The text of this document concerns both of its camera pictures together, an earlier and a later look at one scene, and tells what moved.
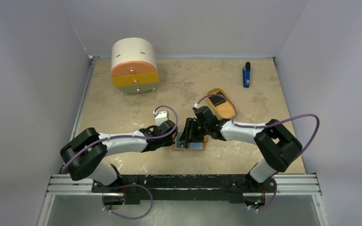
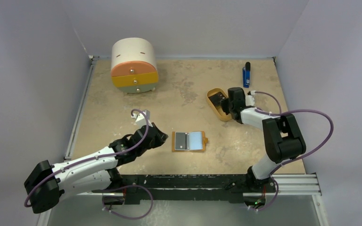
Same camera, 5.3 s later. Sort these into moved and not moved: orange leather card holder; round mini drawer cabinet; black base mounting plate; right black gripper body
Moved: right black gripper body
Not moved: black base mounting plate; orange leather card holder; round mini drawer cabinet
